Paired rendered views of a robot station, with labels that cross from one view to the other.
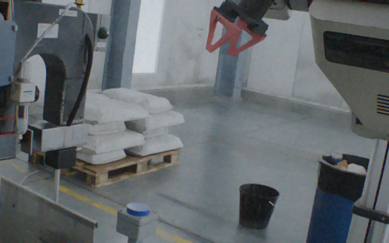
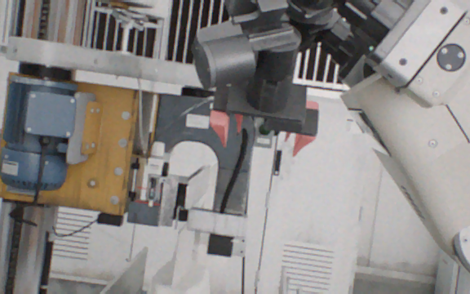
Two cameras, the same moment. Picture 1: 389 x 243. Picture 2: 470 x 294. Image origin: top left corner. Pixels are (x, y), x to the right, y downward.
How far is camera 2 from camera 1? 1.48 m
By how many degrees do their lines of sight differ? 60
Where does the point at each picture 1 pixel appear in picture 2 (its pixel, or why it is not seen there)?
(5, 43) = (61, 109)
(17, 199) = not seen: outside the picture
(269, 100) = not seen: outside the picture
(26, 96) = (152, 169)
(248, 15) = not seen: hidden behind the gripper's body
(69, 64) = (223, 154)
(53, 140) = (201, 222)
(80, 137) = (234, 228)
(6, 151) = (148, 217)
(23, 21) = (172, 111)
